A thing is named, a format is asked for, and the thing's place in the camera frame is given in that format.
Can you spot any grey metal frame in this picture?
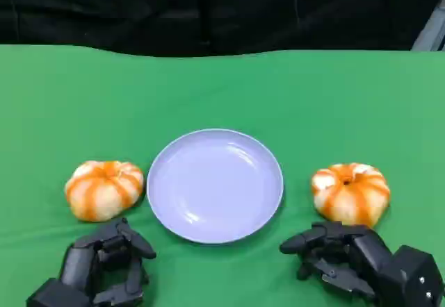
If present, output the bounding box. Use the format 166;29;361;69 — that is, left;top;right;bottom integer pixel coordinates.
411;6;445;51

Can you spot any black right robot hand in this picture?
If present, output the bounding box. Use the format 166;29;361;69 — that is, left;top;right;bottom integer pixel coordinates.
280;220;397;307

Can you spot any lilac plate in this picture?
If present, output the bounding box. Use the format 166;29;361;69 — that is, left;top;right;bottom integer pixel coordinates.
146;128;284;244

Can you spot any orange white toy bread roll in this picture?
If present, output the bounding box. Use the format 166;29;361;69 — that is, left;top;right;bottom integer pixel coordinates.
64;160;145;223
310;162;391;228

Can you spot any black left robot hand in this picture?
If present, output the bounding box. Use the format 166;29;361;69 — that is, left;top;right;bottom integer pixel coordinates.
60;216;157;307

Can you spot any black backdrop cloth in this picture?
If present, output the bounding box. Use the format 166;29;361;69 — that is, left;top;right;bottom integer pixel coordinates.
0;0;445;58

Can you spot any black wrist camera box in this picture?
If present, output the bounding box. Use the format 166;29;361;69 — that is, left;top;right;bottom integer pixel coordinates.
389;244;445;307
26;278;93;307

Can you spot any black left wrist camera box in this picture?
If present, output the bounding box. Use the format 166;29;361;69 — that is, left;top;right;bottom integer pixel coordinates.
26;278;93;307

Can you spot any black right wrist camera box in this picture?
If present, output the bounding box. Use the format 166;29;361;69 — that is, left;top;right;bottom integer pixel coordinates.
389;244;445;307

